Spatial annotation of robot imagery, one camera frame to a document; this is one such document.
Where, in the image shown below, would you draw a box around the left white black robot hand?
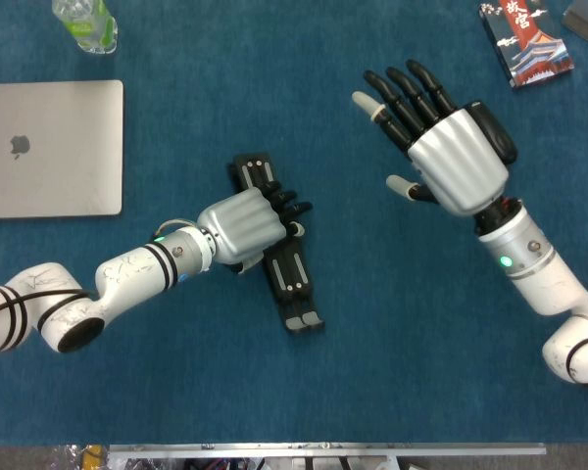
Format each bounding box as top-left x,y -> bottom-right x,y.
195,180 -> 315,275

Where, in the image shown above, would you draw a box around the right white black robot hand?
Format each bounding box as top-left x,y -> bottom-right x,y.
351,59 -> 511,216

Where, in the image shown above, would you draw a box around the black folding laptop stand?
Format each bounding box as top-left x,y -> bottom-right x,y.
227,152 -> 325,336

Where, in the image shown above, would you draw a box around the silver apple laptop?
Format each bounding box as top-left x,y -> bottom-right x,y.
0,79 -> 125,220

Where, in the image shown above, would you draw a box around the black stapler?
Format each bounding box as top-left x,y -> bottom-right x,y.
463,100 -> 519,165

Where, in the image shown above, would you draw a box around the dark palace print book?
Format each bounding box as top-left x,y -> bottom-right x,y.
478,0 -> 576,90

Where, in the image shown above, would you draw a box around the teal felt table mat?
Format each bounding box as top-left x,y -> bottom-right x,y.
0,0 -> 588,447

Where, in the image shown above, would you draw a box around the clear bottle green label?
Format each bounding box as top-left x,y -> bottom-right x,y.
51,0 -> 120,55

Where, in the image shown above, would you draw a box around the clear plastic bag yellow contents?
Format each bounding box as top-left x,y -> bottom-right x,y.
48,444 -> 110,470

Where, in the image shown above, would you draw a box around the aluminium table edge rail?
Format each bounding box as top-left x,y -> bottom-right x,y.
108,442 -> 548,459

